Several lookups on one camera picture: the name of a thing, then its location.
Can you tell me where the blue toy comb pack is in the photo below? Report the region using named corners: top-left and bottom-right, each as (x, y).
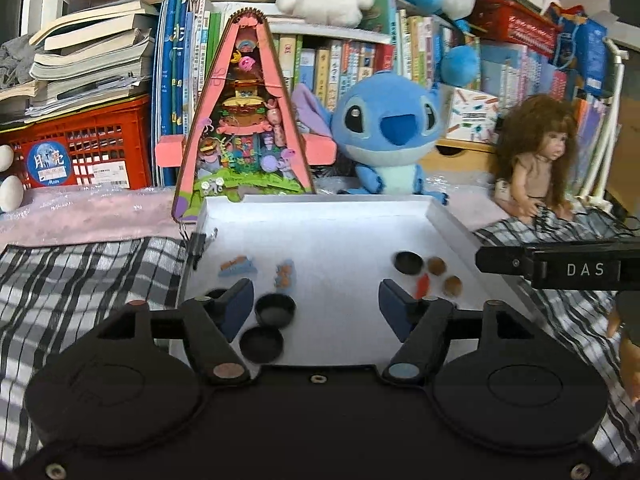
top-left (217, 255), bottom-right (258, 279)
top-left (274, 260), bottom-right (297, 291)

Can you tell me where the white printed carton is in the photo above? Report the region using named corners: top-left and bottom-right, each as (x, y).
top-left (440, 85), bottom-right (501, 142)

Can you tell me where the black cable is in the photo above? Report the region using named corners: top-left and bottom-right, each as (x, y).
top-left (575, 205), bottom-right (640, 237)

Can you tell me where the brown haired doll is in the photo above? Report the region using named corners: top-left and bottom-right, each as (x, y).
top-left (492, 94), bottom-right (583, 231)

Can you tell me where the black round lid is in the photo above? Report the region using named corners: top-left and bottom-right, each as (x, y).
top-left (239, 326), bottom-right (285, 363)
top-left (254, 293), bottom-right (297, 330)

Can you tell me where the row of shelf books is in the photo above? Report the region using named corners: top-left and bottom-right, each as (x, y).
top-left (272, 10), bottom-right (581, 126)

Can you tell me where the red plastic crate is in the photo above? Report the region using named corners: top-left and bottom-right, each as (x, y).
top-left (0, 95), bottom-right (153, 191)

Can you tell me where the wooden drawer box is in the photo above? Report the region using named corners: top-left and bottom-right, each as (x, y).
top-left (435, 137), bottom-right (506, 173)

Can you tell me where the blue alien plush toy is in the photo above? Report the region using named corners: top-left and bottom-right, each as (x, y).
top-left (292, 71), bottom-right (451, 206)

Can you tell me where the pink bubble wrap sheet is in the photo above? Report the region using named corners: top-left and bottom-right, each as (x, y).
top-left (0, 185), bottom-right (201, 248)

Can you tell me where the grey cloth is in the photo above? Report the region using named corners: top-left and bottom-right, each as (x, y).
top-left (0, 35), bottom-right (36, 93)

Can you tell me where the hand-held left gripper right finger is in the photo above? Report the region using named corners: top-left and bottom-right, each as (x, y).
top-left (377, 280), bottom-right (527, 387)

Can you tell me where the blue bag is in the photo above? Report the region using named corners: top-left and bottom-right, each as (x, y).
top-left (547, 2), bottom-right (613, 98)

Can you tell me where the black binder clip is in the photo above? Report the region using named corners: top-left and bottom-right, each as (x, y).
top-left (186, 227), bottom-right (219, 272)

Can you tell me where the blue cat plush toy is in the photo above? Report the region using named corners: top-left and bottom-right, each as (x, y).
top-left (0, 144), bottom-right (26, 213)

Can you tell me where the red plastic basket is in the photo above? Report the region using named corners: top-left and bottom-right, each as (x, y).
top-left (470, 0), bottom-right (561, 58)

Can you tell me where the stack of paperback books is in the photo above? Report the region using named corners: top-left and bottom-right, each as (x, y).
top-left (0, 0), bottom-right (171, 126)

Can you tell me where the person's right hand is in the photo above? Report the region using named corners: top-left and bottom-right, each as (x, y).
top-left (606, 305), bottom-right (640, 406)

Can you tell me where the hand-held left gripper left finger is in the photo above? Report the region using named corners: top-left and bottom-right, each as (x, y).
top-left (94, 277), bottom-right (256, 387)

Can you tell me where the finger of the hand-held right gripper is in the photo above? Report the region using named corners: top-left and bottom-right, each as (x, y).
top-left (475, 244), bottom-right (535, 277)

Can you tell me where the row of thin blue books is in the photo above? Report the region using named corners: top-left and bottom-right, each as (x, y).
top-left (152, 0), bottom-right (226, 186)

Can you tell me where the white cardboard box tray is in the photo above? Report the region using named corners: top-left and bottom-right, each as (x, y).
top-left (167, 194), bottom-right (538, 367)

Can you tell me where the triangular pink diorama house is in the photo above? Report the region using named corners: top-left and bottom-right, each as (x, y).
top-left (156, 6), bottom-right (336, 226)

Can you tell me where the row of colourful picture books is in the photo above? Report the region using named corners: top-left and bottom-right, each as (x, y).
top-left (570, 95), bottom-right (608, 196)

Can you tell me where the white pipe rack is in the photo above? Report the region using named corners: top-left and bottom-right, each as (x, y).
top-left (580, 37), bottom-right (631, 201)

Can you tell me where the black white checkered blanket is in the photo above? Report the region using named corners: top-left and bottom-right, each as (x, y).
top-left (0, 205), bottom-right (640, 461)

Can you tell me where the brown cardboard sheet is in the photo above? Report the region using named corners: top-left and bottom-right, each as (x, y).
top-left (605, 95), bottom-right (640, 206)

